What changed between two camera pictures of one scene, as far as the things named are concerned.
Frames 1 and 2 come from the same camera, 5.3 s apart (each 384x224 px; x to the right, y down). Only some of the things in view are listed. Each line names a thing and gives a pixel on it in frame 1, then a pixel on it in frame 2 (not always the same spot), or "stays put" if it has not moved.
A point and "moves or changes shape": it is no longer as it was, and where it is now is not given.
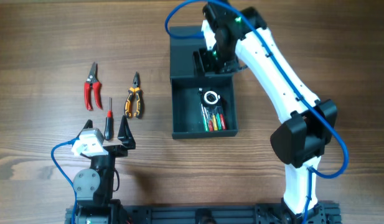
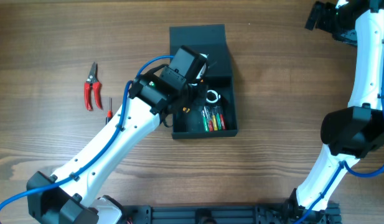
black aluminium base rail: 223,213 stays put
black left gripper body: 114,149 to 197,91
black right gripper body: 205,61 to 318,18
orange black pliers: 129,104 moves or changes shape
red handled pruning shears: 91,84 stays put
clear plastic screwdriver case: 213,118 stays put
